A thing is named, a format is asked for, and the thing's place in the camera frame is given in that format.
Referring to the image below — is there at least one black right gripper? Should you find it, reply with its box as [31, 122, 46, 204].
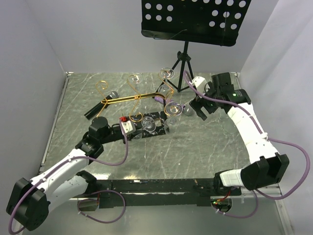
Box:
[189, 82, 221, 121]

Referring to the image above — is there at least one gold wine glass rack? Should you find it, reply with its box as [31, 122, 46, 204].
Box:
[95, 77, 174, 122]

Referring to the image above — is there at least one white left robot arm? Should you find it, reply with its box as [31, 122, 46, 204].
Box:
[6, 117, 136, 235]

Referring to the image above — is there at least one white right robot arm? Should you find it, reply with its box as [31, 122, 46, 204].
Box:
[186, 72, 290, 195]

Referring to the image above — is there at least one black marble rack base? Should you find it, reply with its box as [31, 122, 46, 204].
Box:
[130, 111, 167, 140]

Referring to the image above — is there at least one purple glitter microphone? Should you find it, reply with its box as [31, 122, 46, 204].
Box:
[154, 96, 194, 117]

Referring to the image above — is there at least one black microphone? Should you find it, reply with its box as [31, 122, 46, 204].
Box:
[84, 91, 119, 120]

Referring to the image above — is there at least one black music stand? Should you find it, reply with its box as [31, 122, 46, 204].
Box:
[140, 0, 252, 107]

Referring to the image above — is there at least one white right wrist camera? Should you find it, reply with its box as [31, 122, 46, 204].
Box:
[191, 76, 207, 93]

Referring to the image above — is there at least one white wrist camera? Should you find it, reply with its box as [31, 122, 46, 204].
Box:
[119, 117, 136, 135]
[191, 76, 207, 93]

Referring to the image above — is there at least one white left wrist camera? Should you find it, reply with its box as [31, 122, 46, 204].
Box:
[119, 117, 136, 135]

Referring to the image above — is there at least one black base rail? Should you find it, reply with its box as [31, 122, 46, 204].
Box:
[73, 178, 242, 209]

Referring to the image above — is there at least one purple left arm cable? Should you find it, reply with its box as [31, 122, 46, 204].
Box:
[8, 127, 130, 235]

